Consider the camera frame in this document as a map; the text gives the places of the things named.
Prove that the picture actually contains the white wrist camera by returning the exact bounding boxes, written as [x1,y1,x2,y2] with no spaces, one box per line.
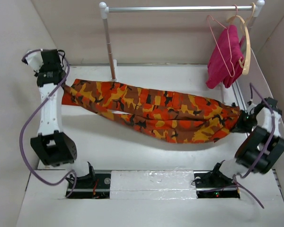
[21,50,43,72]
[247,99,256,108]

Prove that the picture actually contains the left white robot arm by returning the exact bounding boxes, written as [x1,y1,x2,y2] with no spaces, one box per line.
[27,49,77,167]

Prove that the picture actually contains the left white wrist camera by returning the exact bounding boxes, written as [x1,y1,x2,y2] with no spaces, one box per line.
[21,50,43,72]

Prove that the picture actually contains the pink wire hanger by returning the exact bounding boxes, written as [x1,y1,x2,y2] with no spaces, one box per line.
[206,15,241,80]

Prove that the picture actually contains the orange camouflage trousers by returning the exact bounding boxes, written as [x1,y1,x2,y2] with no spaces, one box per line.
[62,79,241,144]

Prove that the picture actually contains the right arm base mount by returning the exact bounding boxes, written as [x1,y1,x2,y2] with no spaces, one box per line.
[191,171,240,199]

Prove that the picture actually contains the aluminium side rail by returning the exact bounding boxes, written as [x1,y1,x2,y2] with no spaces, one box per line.
[232,81,247,111]

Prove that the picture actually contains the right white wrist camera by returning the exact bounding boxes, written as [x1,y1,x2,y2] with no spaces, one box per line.
[247,99,256,108]

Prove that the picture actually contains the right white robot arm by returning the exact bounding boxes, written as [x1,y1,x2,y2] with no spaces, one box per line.
[205,97,284,186]

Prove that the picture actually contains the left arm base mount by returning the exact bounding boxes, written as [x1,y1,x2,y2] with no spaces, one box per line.
[65,171,111,199]

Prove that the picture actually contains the beige plastic hanger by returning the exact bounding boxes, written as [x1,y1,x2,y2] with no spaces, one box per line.
[227,2,257,75]

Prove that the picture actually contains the white and silver clothes rack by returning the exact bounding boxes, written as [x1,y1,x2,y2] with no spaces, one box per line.
[99,0,266,101]

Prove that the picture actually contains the magenta hanging garment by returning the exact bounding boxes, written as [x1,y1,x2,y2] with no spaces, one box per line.
[206,25,244,89]

